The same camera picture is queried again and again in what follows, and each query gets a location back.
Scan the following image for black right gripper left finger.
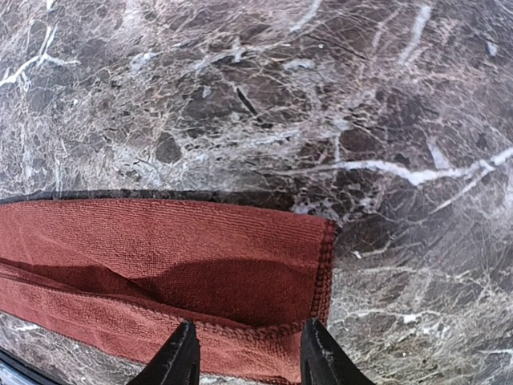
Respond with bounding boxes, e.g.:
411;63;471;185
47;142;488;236
127;320;200;385

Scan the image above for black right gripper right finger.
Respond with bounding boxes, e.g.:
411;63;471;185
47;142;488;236
301;318;374;385

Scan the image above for brown towel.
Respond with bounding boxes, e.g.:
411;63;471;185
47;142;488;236
1;199;335;384

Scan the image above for black front table rail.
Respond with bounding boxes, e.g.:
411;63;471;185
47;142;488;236
1;350;62;385

